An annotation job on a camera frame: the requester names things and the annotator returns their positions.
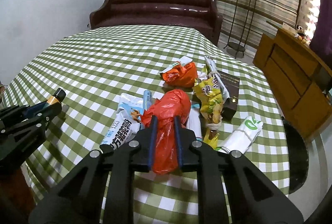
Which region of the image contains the dark bottle black cap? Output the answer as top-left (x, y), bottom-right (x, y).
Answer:
top-left (25, 88), bottom-right (66, 117)

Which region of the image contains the white green bag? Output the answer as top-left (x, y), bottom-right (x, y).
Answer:
top-left (219, 116), bottom-right (263, 154)

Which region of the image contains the white blue snack bag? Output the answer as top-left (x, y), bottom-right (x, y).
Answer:
top-left (100, 93), bottom-right (144, 150)

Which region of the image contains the white teal paper tube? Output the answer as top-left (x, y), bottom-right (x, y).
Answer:
top-left (186, 103), bottom-right (203, 141)

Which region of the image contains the light blue wrapper strip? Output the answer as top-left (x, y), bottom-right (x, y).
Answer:
top-left (143, 90), bottom-right (153, 110)

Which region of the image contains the silver wrapper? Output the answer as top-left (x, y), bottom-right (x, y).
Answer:
top-left (204, 55), bottom-right (230, 103)

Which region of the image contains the yellow snack wrapper bundle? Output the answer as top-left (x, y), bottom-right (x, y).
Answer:
top-left (192, 66), bottom-right (223, 150)

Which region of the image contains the large orange plastic bag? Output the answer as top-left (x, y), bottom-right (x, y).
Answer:
top-left (141, 89), bottom-right (191, 175)

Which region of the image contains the dark brown gift box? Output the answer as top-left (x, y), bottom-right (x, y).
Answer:
top-left (218, 71), bottom-right (240, 122)

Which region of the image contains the small orange plastic bag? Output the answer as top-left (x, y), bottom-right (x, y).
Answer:
top-left (161, 62), bottom-right (198, 88)

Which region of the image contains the black trash bin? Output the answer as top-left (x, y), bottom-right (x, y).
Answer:
top-left (281, 116), bottom-right (309, 194)

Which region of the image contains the green checkered tablecloth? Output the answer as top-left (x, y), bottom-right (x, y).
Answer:
top-left (5, 26), bottom-right (289, 223)

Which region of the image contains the wooden sideboard cabinet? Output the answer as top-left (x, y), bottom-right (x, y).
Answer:
top-left (253, 28), bottom-right (331, 142)

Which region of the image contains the black metal plant stand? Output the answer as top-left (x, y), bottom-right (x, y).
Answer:
top-left (224, 0), bottom-right (258, 59)

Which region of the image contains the dark purple curtain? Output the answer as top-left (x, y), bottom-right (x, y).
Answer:
top-left (310, 0), bottom-right (332, 68)

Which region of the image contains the mickey mouse plush toy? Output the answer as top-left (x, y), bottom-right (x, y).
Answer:
top-left (296, 25), bottom-right (310, 45)

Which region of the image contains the dark brown leather sofa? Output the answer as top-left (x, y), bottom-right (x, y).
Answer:
top-left (89, 0), bottom-right (223, 45)

